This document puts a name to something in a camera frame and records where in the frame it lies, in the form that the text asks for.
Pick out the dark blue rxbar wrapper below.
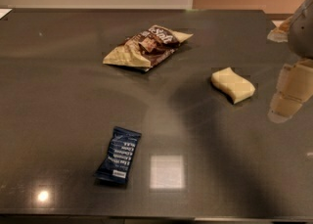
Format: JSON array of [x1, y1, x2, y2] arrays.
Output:
[[94, 126, 142, 185]]

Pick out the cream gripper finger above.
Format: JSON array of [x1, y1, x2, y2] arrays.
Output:
[[268, 59, 313, 123], [267, 17, 291, 43]]

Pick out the brown and cream snack bag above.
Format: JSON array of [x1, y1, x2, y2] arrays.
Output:
[[103, 24, 192, 71]]

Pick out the pale yellow sponge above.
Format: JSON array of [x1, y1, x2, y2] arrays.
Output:
[[211, 67, 255, 104]]

